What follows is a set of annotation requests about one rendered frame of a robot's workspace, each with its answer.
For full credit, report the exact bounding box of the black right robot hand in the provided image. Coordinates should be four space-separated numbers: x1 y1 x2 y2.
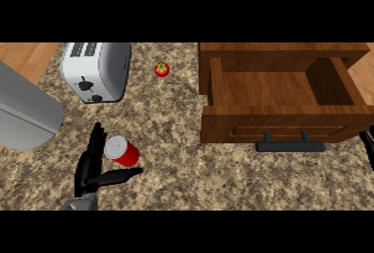
358 130 374 172

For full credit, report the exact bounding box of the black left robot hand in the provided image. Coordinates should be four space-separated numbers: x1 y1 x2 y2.
72 122 145 199

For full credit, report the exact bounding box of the red can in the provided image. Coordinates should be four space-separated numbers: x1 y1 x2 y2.
102 134 142 168

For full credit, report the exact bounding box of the wooden drawer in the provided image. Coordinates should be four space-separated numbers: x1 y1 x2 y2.
198 56 374 144

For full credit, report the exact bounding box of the wooden drawer cabinet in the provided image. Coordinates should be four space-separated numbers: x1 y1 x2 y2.
196 42 372 97

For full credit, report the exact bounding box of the grey appliance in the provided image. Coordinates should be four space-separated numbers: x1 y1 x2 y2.
0 59 66 151

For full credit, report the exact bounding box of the silver toaster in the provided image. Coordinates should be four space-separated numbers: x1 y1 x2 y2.
60 42 133 104

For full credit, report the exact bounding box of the red tomato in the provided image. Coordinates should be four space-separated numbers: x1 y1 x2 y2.
154 61 171 78

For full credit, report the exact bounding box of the black drawer handle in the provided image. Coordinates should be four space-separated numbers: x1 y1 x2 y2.
254 129 327 153

